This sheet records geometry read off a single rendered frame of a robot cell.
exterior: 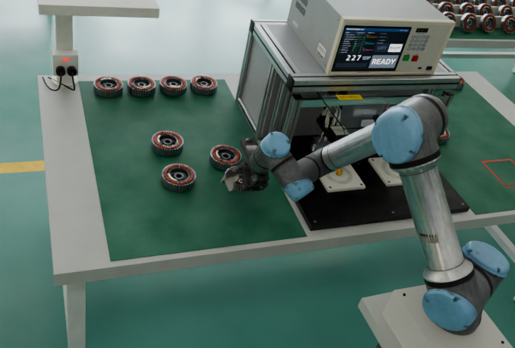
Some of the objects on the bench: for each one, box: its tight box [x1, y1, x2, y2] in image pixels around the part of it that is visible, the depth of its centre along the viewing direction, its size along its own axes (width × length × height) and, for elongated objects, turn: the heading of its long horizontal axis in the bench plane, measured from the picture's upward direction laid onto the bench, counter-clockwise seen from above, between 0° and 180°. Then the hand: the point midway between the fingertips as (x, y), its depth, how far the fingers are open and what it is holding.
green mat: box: [433, 81, 515, 215], centre depth 248 cm, size 94×61×1 cm, turn 6°
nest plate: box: [320, 164, 366, 192], centre depth 202 cm, size 15×15×1 cm
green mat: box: [78, 79, 307, 261], centre depth 201 cm, size 94×61×1 cm, turn 6°
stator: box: [161, 163, 196, 192], centre depth 186 cm, size 11×11×4 cm
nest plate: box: [368, 157, 402, 186], centre depth 211 cm, size 15×15×1 cm
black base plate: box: [290, 134, 470, 231], centre depth 209 cm, size 47×64×2 cm
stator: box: [151, 131, 184, 156], centre depth 199 cm, size 11×11×4 cm
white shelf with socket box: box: [34, 0, 159, 91], centre depth 202 cm, size 35×37×46 cm
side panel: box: [235, 31, 276, 141], centre depth 215 cm, size 28×3×32 cm, turn 6°
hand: (241, 178), depth 183 cm, fingers closed on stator, 13 cm apart
